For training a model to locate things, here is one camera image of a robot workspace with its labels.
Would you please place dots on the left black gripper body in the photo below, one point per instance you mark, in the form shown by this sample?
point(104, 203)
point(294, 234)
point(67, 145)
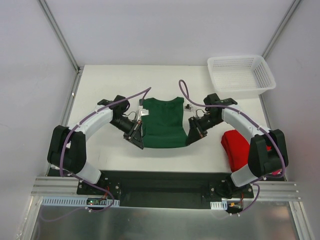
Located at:
point(133, 131)

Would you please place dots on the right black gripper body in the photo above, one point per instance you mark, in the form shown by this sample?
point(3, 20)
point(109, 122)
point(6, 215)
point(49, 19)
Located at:
point(197, 127)

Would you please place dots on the green t shirt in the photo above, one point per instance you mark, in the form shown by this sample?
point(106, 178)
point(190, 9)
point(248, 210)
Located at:
point(163, 128)

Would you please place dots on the white plastic basket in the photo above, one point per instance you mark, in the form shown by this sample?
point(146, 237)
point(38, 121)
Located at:
point(240, 76)

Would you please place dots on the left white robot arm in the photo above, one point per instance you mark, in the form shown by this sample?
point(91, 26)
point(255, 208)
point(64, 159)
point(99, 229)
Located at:
point(68, 145)

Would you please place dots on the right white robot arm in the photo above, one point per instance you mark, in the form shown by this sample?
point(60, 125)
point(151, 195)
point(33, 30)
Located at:
point(234, 116)

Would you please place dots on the red folded t shirt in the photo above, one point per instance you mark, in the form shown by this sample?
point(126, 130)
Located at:
point(235, 152)

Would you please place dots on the pink folded t shirt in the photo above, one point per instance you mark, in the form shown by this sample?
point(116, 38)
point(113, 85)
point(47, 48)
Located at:
point(276, 172)

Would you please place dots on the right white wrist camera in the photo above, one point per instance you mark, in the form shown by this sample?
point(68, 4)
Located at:
point(188, 108)

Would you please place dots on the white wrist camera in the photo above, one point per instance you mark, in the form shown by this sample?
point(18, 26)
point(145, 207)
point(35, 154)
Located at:
point(188, 108)
point(143, 112)

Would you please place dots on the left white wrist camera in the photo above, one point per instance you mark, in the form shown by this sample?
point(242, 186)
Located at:
point(143, 112)

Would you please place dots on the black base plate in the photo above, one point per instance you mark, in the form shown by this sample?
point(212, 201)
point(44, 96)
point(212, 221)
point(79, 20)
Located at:
point(174, 201)

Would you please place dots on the right white cable duct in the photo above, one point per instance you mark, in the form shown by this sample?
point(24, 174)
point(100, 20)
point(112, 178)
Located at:
point(219, 205)

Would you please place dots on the white cable duct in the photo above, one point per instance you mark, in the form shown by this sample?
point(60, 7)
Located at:
point(79, 202)
point(219, 205)

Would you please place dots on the aluminium frame rail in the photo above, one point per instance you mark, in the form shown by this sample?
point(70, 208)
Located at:
point(71, 187)

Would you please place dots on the left white cable duct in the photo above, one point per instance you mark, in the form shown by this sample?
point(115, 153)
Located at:
point(79, 202)

